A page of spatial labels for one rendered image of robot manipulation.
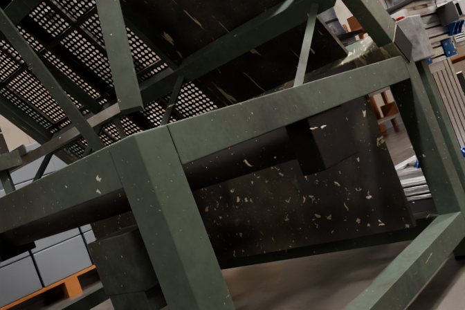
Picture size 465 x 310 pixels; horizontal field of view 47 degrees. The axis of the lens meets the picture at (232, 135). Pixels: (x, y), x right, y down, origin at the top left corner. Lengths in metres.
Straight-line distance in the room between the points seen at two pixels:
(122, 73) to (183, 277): 0.41
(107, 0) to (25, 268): 3.69
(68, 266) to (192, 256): 3.72
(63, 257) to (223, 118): 3.65
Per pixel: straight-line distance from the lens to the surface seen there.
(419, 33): 2.31
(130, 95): 1.08
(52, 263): 4.71
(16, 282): 4.65
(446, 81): 3.03
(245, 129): 1.25
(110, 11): 1.14
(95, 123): 2.34
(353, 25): 9.19
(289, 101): 1.41
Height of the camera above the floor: 0.71
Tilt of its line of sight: 1 degrees up
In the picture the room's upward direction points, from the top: 21 degrees counter-clockwise
